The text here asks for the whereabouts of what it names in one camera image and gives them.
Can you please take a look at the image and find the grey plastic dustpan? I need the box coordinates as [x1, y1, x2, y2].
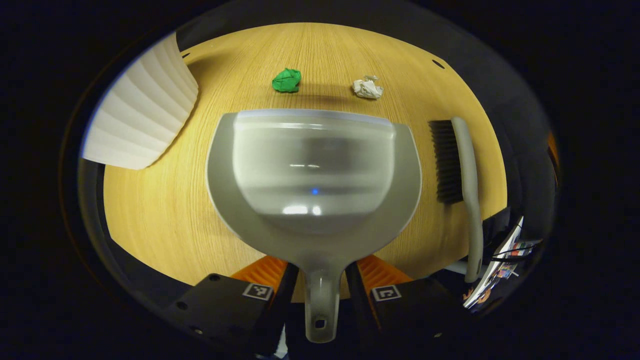
[206, 109, 422, 344]

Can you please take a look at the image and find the small grey broom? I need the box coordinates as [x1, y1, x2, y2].
[429, 117, 484, 284]

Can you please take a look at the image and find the white printed sheet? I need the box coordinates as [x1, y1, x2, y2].
[462, 215, 543, 308]

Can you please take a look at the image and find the white ribbed garbage bin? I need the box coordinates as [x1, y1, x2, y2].
[81, 32, 199, 171]

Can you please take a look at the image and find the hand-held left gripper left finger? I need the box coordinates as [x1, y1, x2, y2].
[164, 255, 301, 358]

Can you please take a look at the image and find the green paper ball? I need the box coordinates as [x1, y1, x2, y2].
[272, 68, 302, 93]

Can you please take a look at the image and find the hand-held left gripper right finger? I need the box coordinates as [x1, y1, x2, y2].
[344, 254, 477, 359]

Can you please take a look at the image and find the white paper ball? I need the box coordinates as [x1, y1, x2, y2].
[352, 76, 384, 100]

